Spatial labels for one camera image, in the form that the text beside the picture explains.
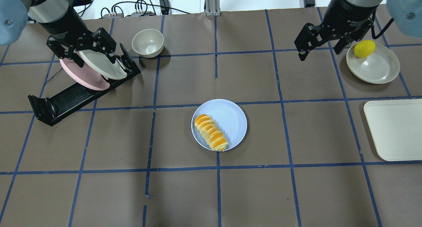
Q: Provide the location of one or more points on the cream plate with lemon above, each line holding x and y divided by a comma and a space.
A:
379, 67

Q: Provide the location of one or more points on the aluminium frame post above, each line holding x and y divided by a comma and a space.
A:
212, 8

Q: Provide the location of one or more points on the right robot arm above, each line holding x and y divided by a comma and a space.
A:
405, 13

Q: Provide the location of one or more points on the pink plate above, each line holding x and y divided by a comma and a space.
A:
86, 76

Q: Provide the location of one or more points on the black power adapter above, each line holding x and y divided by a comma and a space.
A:
164, 7

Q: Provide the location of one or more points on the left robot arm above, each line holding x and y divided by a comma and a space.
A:
67, 31

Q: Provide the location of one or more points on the white rectangular tray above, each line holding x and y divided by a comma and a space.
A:
396, 128

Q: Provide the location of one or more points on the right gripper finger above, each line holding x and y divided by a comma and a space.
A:
303, 53
341, 44

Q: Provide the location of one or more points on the cream bowl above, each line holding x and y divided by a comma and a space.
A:
148, 43

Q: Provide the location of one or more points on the cream plate in rack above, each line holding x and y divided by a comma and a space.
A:
101, 64

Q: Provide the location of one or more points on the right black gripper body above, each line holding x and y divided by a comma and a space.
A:
346, 14

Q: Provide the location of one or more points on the black dish rack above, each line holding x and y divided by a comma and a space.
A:
54, 109

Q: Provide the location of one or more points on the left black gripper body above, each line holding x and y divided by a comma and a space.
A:
63, 25

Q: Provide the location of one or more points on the blue plate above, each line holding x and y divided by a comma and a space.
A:
228, 116

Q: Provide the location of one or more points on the yellow lemon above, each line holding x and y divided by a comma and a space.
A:
364, 48

